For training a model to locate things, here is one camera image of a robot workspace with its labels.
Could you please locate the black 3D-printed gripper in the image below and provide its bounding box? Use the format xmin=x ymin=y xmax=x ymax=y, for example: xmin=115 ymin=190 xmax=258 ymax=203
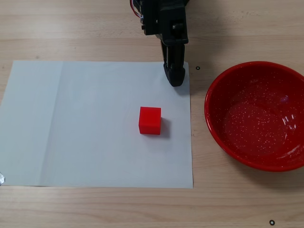
xmin=136 ymin=0 xmax=190 ymax=87

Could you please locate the white paper sheet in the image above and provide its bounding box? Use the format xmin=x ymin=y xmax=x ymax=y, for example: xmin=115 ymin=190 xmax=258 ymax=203
xmin=0 ymin=60 xmax=194 ymax=190

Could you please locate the red cube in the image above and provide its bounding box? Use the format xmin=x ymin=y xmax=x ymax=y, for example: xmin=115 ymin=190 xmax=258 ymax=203
xmin=138 ymin=106 xmax=162 ymax=135

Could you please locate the red white gripper servo wire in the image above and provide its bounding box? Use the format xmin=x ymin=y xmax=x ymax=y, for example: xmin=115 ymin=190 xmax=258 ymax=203
xmin=130 ymin=0 xmax=143 ymax=19

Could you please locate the red speckled bowl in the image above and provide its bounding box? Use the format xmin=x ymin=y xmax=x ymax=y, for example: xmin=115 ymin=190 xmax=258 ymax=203
xmin=204 ymin=61 xmax=304 ymax=172

